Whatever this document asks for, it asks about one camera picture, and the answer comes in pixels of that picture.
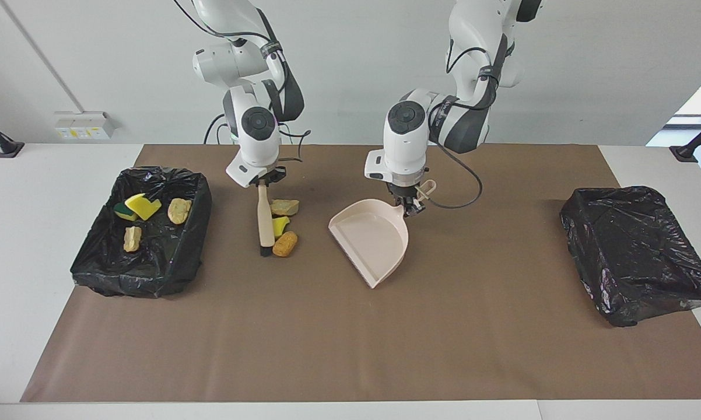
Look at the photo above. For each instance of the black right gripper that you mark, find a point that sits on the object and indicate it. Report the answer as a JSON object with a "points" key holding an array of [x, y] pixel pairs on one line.
{"points": [[269, 177]]}

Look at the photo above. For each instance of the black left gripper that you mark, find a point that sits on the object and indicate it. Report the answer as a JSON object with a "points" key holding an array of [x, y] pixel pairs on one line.
{"points": [[407, 188]]}

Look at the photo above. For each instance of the beige stone chunk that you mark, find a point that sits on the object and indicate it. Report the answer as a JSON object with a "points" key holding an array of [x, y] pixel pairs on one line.
{"points": [[179, 210], [285, 207], [132, 238]]}

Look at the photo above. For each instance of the beige hand brush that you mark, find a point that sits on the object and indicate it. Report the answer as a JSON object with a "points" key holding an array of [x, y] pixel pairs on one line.
{"points": [[265, 221]]}

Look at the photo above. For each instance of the yellow sponge piece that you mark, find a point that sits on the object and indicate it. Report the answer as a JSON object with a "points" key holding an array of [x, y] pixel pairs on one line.
{"points": [[281, 226], [143, 206], [123, 214]]}

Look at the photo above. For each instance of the pale pink plastic dustpan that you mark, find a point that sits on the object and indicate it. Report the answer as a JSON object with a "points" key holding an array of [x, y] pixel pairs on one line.
{"points": [[374, 239]]}

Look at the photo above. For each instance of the brown croquette shaped chunk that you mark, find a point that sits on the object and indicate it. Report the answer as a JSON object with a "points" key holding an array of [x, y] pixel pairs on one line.
{"points": [[285, 244]]}

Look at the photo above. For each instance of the black bag lined bin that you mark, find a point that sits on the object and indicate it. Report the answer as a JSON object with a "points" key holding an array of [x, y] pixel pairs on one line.
{"points": [[636, 251], [158, 268]]}

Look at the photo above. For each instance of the brown table mat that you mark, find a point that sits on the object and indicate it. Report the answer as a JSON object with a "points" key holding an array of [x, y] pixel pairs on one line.
{"points": [[350, 361]]}

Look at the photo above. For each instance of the black clamp stand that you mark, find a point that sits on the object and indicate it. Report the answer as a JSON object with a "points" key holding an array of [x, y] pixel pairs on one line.
{"points": [[3, 146], [686, 153]]}

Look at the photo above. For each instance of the white wall socket box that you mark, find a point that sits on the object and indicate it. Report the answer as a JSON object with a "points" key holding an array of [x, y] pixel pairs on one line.
{"points": [[85, 125]]}

